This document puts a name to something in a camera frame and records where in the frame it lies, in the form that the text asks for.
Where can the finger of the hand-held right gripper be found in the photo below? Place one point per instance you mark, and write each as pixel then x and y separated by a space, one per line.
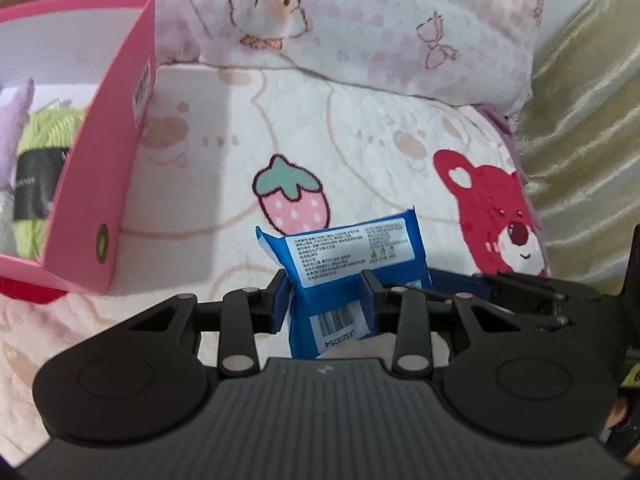
pixel 540 301

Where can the purple plush toy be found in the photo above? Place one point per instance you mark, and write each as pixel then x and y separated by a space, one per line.
pixel 12 125

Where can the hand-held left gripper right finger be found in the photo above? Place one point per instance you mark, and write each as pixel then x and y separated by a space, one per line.
pixel 372 307

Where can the green yarn ball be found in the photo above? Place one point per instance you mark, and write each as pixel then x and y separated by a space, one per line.
pixel 40 135

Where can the pink checked pillow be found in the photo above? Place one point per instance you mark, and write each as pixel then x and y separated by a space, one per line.
pixel 375 20

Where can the person's right hand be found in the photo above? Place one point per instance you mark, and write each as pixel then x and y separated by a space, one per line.
pixel 619 412

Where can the blue wet wipes packet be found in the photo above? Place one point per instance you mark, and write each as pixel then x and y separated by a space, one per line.
pixel 335 255

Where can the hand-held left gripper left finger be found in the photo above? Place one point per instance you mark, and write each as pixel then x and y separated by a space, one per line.
pixel 282 307

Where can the clear plastic floss pick box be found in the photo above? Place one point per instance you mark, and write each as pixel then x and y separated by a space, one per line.
pixel 6 220

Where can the gold satin cloth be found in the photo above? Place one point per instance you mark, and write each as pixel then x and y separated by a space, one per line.
pixel 585 110

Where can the pink cardboard box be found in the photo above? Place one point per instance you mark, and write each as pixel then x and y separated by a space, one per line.
pixel 95 160

